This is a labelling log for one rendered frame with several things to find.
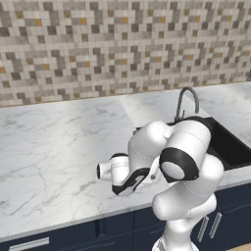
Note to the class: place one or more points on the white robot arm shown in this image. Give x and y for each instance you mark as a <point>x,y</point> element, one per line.
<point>188,147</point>

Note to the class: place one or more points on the black sink basin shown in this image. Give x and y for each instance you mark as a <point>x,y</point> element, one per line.
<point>228,147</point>

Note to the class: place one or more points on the grey curved tap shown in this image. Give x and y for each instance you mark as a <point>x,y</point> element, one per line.
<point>196,98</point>

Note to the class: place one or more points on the navy false drawer panel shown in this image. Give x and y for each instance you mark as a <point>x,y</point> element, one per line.
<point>130,222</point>

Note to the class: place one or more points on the navy drawer front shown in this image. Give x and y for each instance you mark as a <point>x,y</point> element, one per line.
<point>65,237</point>

